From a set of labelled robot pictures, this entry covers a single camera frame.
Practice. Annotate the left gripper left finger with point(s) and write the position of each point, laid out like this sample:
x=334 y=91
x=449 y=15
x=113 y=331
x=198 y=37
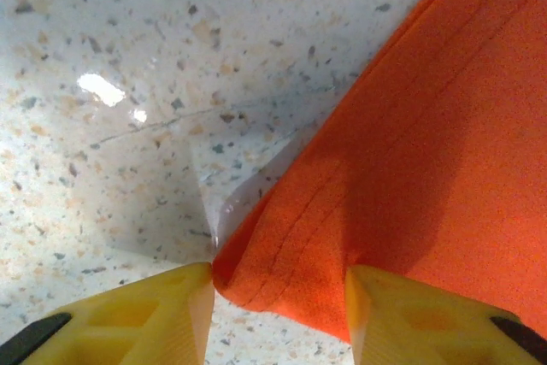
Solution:
x=128 y=326

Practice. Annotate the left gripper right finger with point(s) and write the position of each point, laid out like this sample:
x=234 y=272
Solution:
x=427 y=331

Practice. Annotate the orange t-shirt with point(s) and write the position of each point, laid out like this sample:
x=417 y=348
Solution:
x=427 y=147

